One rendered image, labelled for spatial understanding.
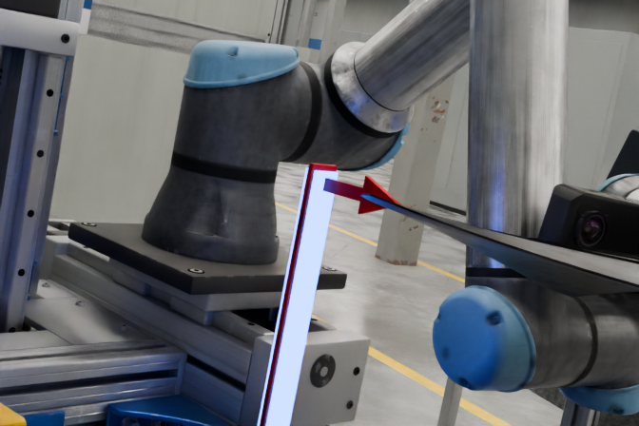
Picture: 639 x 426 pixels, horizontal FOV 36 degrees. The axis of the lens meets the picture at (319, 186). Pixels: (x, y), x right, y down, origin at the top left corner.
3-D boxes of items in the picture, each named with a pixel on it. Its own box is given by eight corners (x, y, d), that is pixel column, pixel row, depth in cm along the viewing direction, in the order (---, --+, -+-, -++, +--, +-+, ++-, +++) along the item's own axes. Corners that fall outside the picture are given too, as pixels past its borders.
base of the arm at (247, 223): (114, 229, 108) (128, 141, 107) (218, 231, 119) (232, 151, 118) (199, 265, 98) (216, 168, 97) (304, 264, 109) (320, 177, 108)
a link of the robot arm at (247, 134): (151, 145, 108) (172, 23, 107) (252, 157, 117) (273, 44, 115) (205, 164, 99) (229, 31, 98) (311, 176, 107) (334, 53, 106)
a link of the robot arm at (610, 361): (506, 388, 81) (535, 260, 80) (590, 382, 88) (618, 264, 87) (582, 426, 75) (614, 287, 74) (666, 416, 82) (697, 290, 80)
